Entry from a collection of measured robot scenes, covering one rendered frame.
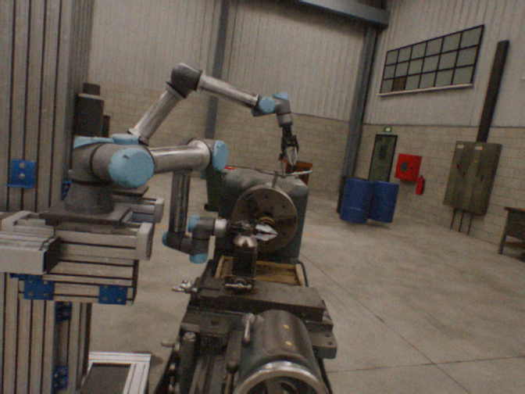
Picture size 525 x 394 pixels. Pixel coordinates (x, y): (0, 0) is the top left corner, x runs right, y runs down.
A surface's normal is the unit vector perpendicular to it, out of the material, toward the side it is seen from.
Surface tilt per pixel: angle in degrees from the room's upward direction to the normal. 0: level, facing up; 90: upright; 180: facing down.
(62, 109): 90
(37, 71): 90
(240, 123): 90
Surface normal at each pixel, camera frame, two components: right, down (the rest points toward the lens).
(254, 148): 0.30, 0.19
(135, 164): 0.80, 0.22
